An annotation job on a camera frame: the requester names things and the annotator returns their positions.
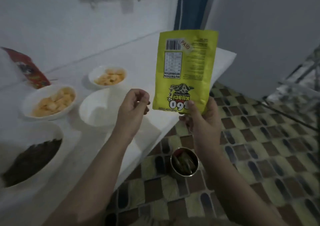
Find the person's left hand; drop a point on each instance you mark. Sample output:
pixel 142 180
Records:
pixel 131 115

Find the person's right hand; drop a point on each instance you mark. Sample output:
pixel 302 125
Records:
pixel 207 130

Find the large white bowl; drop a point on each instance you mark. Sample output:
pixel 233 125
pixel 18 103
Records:
pixel 25 135
pixel 100 108

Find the pile of yellow crackers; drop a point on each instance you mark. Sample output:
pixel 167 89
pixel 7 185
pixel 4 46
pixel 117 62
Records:
pixel 55 103
pixel 110 78

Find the small white bowl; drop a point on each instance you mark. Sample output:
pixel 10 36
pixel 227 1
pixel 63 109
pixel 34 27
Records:
pixel 30 100
pixel 96 72

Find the small yellow-green snack bag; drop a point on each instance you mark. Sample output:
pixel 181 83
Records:
pixel 190 65

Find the pile of dark seeds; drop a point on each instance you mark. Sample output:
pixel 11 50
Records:
pixel 32 160

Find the red Nips candy packet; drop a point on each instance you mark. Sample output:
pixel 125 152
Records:
pixel 27 68

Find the person's right forearm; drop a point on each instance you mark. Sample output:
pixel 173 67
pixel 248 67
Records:
pixel 237 193

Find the person's left forearm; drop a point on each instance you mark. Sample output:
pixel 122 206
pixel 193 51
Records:
pixel 90 185

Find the black stand pole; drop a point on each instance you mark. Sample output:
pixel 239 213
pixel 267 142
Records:
pixel 287 114

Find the white metal frame rack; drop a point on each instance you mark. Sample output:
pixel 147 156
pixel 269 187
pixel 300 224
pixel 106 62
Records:
pixel 300 78

